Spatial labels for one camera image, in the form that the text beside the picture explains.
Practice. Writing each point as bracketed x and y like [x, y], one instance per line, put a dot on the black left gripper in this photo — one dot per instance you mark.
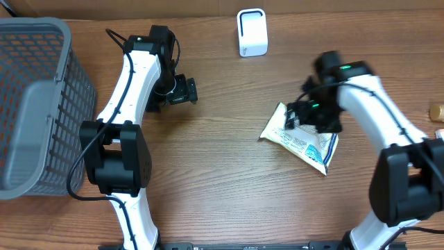
[187, 89]

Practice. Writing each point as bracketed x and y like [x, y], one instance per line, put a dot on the white tube with gold cap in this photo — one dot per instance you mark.
[436, 112]

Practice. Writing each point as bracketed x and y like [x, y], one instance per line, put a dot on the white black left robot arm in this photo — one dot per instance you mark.
[114, 151]

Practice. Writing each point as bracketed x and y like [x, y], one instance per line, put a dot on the small orange white box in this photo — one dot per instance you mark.
[439, 133]

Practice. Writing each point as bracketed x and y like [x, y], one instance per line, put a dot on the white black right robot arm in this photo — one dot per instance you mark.
[407, 184]

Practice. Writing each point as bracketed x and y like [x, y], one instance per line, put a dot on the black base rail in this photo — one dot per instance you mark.
[316, 245]

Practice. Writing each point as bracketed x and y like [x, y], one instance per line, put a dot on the white barcode scanner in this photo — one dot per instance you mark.
[252, 32]

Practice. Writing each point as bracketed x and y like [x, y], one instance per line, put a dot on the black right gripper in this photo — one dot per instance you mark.
[332, 123]

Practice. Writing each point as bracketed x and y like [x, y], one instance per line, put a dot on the yellow snack bag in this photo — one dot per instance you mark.
[316, 149]

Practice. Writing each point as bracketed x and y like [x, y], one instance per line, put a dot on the grey mesh basket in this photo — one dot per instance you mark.
[45, 96]

